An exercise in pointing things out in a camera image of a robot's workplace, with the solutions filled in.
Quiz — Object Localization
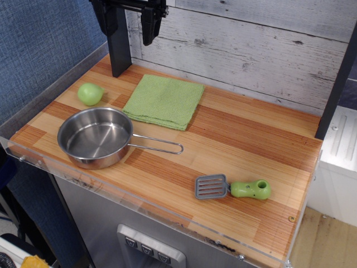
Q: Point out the yellow black object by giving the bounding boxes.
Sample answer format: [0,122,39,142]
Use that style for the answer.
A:
[20,255,51,268]

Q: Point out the dark right upright post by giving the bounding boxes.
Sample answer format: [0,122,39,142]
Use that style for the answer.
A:
[315,24,356,140]

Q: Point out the white side cabinet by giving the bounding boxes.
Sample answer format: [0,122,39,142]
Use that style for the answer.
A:
[307,106,356,226]

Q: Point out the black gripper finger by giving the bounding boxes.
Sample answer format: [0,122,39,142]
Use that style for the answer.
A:
[92,2,117,36]

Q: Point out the dark upright post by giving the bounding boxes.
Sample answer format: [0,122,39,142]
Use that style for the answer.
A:
[107,7,132,78]
[315,24,356,140]

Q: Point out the green towel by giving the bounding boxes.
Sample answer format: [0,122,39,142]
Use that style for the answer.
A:
[123,74,205,131]

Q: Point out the clear acrylic edge guard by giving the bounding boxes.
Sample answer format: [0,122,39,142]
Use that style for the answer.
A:
[0,122,324,266]

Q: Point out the green handled grey spatula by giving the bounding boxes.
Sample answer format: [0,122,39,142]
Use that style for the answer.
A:
[195,174,272,200]

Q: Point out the green toy pear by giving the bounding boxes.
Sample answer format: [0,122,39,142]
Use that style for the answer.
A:
[77,83,104,106]

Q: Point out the stainless steel pan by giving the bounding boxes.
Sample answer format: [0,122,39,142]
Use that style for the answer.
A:
[57,107,184,170]

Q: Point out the silver button control panel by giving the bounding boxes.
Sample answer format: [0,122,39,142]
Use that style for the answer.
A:
[117,224,186,268]

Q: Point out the dark left upright post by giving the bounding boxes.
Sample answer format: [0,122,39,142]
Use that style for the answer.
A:
[107,7,132,78]

